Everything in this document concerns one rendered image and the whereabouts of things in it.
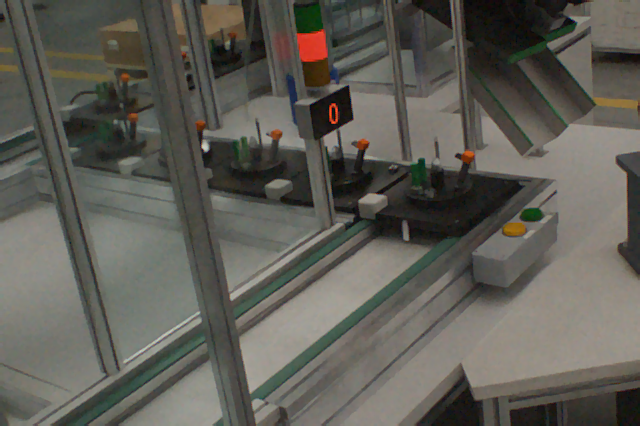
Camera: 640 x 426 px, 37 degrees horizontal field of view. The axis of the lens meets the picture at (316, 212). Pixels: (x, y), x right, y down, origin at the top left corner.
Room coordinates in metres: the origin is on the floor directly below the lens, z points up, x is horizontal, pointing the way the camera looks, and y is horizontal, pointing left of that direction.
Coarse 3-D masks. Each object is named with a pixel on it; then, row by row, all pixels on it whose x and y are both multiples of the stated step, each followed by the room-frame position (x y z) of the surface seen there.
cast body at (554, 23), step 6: (534, 0) 2.11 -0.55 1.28; (534, 6) 2.09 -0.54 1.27; (534, 12) 2.09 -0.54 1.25; (540, 12) 2.08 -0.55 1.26; (546, 12) 2.07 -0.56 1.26; (540, 18) 2.08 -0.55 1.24; (546, 18) 2.06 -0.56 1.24; (552, 18) 2.05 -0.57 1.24; (558, 18) 2.06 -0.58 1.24; (564, 18) 2.07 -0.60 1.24; (546, 24) 2.07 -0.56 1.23; (552, 24) 2.05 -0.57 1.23; (558, 24) 2.07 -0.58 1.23
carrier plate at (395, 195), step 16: (480, 176) 1.90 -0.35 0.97; (400, 192) 1.88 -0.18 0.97; (480, 192) 1.82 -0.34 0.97; (496, 192) 1.80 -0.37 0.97; (512, 192) 1.82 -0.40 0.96; (384, 208) 1.81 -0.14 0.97; (400, 208) 1.80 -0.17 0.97; (416, 208) 1.79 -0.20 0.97; (448, 208) 1.76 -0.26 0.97; (464, 208) 1.75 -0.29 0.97; (480, 208) 1.74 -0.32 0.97; (400, 224) 1.76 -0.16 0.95; (416, 224) 1.73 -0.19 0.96; (432, 224) 1.71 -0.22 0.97; (448, 224) 1.69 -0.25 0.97; (464, 224) 1.68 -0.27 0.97
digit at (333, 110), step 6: (336, 96) 1.77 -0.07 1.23; (324, 102) 1.74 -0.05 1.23; (330, 102) 1.75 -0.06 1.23; (336, 102) 1.76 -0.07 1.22; (324, 108) 1.74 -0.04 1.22; (330, 108) 1.75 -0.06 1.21; (336, 108) 1.76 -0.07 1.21; (330, 114) 1.75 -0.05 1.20; (336, 114) 1.76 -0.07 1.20; (330, 120) 1.74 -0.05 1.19; (336, 120) 1.76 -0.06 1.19; (342, 120) 1.77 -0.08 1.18; (330, 126) 1.74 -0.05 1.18; (336, 126) 1.76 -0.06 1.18
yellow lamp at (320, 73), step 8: (304, 64) 1.76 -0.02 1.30; (312, 64) 1.75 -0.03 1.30; (320, 64) 1.75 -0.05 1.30; (328, 64) 1.77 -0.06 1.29; (304, 72) 1.76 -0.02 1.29; (312, 72) 1.75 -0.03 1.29; (320, 72) 1.75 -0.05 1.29; (328, 72) 1.76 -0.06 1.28; (304, 80) 1.76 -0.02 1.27; (312, 80) 1.75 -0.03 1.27; (320, 80) 1.75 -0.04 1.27; (328, 80) 1.76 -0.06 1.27
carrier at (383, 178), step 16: (336, 160) 1.99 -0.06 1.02; (352, 160) 2.06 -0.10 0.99; (336, 176) 1.98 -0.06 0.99; (352, 176) 1.96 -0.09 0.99; (368, 176) 1.97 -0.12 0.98; (384, 176) 1.99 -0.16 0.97; (400, 176) 1.97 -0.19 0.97; (336, 192) 1.93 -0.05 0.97; (352, 192) 1.92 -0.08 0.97; (368, 192) 1.91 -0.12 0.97; (384, 192) 1.92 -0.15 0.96; (336, 208) 1.86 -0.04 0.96; (352, 208) 1.84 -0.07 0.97
